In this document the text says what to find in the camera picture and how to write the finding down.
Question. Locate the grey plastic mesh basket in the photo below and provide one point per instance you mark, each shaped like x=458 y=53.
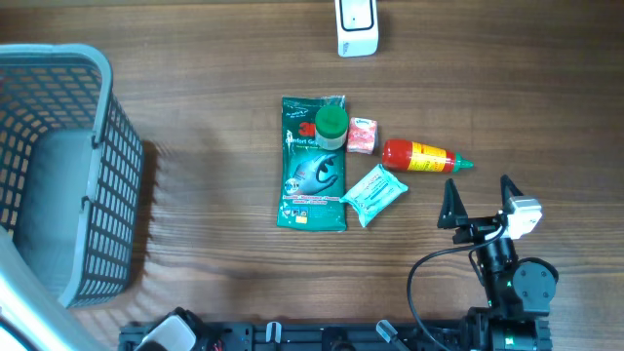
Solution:
x=71 y=168

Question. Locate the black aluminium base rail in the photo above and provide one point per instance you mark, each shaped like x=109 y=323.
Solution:
x=245 y=336

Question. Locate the orange tissue pack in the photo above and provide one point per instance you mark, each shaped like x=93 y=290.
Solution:
x=362 y=136

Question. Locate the green 3M gloves packet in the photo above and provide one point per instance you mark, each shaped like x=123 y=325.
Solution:
x=313 y=178

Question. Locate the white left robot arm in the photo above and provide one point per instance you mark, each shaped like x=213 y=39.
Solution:
x=46 y=325

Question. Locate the teal wet wipes pack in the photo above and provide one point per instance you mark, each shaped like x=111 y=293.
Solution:
x=373 y=193

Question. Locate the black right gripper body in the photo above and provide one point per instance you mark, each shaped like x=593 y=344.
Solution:
x=476 y=230

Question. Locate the green lid plastic jar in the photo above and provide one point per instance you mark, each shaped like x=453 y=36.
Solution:
x=331 y=127

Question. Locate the white barcode scanner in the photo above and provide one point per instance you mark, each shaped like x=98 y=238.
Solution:
x=356 y=27

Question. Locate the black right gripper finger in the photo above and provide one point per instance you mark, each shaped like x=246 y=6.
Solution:
x=508 y=191
x=453 y=213

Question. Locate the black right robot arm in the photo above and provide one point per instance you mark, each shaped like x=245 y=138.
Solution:
x=518 y=290

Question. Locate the red sauce bottle green cap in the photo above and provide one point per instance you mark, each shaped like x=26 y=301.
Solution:
x=411 y=156

